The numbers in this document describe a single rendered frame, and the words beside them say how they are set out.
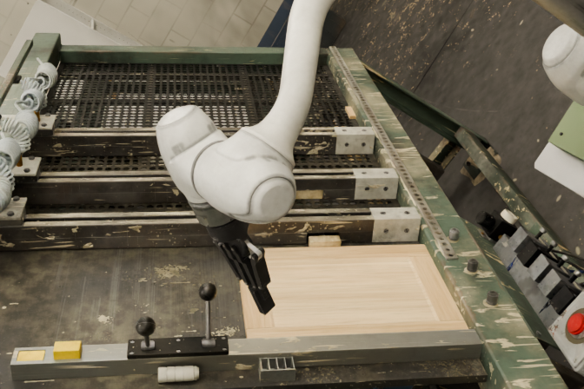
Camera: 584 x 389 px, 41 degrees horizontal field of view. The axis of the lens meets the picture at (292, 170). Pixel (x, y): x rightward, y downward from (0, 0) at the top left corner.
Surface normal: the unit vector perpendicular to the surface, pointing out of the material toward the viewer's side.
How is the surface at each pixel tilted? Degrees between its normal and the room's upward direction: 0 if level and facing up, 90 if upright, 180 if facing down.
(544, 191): 0
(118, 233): 90
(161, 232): 90
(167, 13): 90
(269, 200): 108
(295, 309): 59
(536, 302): 0
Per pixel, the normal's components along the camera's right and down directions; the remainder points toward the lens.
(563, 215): -0.82, -0.45
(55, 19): 0.22, 0.31
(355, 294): 0.05, -0.89
